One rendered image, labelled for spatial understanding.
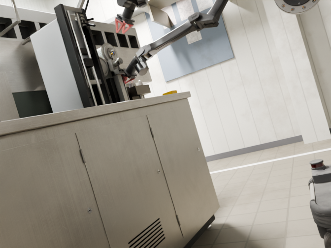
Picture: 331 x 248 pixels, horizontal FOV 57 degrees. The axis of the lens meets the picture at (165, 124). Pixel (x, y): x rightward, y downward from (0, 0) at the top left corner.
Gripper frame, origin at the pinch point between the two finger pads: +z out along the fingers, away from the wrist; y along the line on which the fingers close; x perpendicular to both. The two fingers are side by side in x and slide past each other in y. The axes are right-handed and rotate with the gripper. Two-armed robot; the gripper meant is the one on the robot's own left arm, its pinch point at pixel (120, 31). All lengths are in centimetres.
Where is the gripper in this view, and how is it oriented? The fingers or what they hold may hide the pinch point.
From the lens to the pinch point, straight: 191.1
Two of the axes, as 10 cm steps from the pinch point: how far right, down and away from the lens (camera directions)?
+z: -4.4, 7.9, 4.3
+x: -7.5, -5.8, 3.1
